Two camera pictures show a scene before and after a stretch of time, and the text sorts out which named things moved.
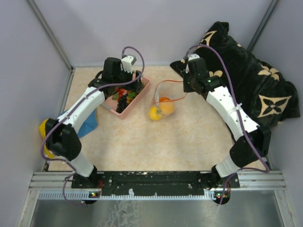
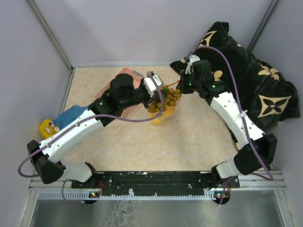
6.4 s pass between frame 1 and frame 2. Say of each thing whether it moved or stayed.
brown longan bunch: moved
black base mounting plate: stayed
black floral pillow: stayed
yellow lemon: moved
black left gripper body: moved
